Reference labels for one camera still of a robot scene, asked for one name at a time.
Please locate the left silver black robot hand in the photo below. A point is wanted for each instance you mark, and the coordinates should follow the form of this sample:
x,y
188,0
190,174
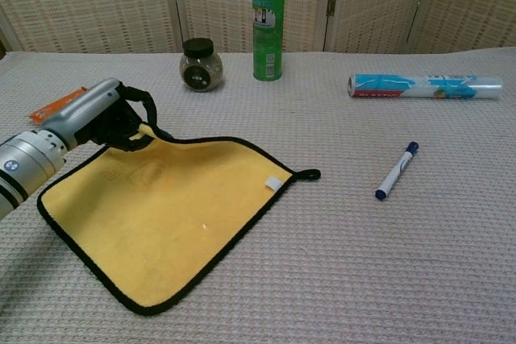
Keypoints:
x,y
80,108

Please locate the yellow and dark cloth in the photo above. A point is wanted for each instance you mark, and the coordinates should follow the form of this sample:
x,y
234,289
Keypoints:
x,y
161,219

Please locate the orange white snack packet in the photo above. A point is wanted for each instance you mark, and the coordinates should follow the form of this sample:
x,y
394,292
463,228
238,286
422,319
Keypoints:
x,y
44,112

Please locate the woven folding screen panel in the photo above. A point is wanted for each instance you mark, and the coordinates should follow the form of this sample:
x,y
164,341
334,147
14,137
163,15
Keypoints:
x,y
475,1
217,1
88,1
375,1

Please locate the glass jar with black lid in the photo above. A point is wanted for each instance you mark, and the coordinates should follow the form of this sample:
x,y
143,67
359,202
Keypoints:
x,y
201,74

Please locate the green cylindrical canister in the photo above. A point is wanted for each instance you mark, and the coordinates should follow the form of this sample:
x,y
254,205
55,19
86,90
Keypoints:
x,y
268,38

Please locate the metal screen hinge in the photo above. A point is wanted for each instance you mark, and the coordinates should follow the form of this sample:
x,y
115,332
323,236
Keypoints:
x,y
331,5

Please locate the white marker with blue cap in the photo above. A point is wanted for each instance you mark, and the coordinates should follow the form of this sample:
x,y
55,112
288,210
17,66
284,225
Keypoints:
x,y
393,176

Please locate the white woven tablecloth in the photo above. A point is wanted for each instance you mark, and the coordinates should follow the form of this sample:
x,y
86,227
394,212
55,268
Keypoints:
x,y
363,259

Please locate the blue plastic wrap roll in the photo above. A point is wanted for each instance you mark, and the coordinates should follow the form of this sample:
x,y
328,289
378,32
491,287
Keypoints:
x,y
423,86

